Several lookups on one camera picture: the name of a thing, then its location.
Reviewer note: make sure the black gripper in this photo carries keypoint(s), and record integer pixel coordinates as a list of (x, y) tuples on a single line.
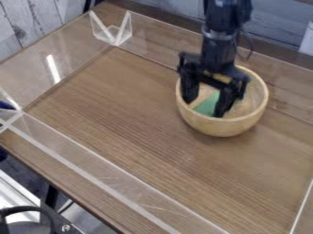
[(213, 67)]

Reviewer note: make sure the green rectangular block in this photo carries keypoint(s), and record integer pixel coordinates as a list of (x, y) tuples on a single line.
[(207, 106)]

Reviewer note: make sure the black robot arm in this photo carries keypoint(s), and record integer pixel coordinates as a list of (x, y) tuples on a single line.
[(227, 15)]

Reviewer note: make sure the light wooden bowl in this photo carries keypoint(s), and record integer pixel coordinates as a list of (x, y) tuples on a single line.
[(240, 119)]

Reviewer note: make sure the blue object at left edge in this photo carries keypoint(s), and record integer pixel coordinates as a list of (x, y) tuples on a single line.
[(6, 106)]

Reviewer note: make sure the black table leg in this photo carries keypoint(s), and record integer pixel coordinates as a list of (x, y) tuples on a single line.
[(52, 198)]

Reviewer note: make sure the clear acrylic barrier wall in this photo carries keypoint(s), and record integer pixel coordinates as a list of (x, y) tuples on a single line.
[(98, 129)]

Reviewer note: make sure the clear acrylic corner bracket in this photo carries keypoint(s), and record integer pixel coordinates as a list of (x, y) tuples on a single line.
[(113, 35)]

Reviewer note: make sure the black metal bracket with screw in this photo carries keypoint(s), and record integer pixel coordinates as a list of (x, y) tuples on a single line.
[(64, 226)]

